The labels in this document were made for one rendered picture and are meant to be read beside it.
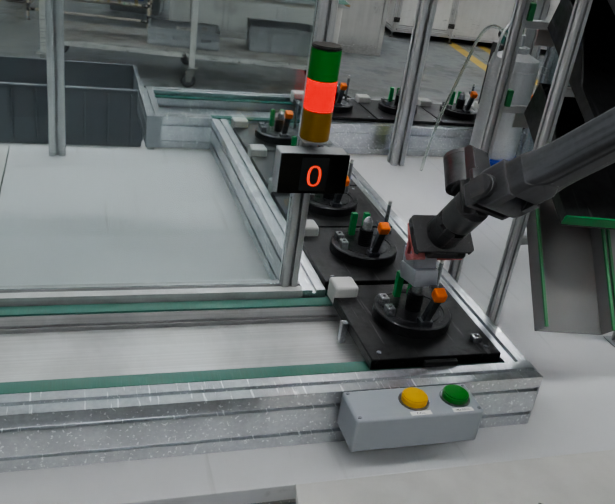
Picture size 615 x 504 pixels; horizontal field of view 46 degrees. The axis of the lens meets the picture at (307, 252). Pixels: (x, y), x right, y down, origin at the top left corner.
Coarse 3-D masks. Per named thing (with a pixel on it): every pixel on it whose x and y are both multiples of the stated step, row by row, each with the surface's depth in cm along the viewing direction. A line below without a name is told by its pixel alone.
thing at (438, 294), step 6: (432, 288) 122; (438, 288) 121; (432, 294) 121; (438, 294) 120; (444, 294) 120; (432, 300) 122; (438, 300) 120; (444, 300) 121; (432, 306) 122; (438, 306) 123; (426, 312) 124; (432, 312) 124; (426, 318) 125
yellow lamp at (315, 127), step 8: (304, 112) 120; (312, 112) 119; (304, 120) 120; (312, 120) 119; (320, 120) 119; (328, 120) 120; (304, 128) 120; (312, 128) 120; (320, 128) 120; (328, 128) 121; (304, 136) 121; (312, 136) 120; (320, 136) 120; (328, 136) 122
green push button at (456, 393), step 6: (450, 384) 114; (444, 390) 113; (450, 390) 113; (456, 390) 113; (462, 390) 113; (444, 396) 112; (450, 396) 112; (456, 396) 112; (462, 396) 112; (468, 396) 113; (450, 402) 112; (456, 402) 111; (462, 402) 112
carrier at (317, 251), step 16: (352, 224) 154; (368, 224) 149; (304, 240) 154; (320, 240) 155; (336, 240) 152; (352, 240) 153; (368, 240) 150; (384, 240) 155; (400, 240) 161; (320, 256) 149; (336, 256) 149; (352, 256) 146; (368, 256) 147; (384, 256) 148; (400, 256) 154; (320, 272) 142; (336, 272) 143; (352, 272) 144; (368, 272) 145; (384, 272) 146
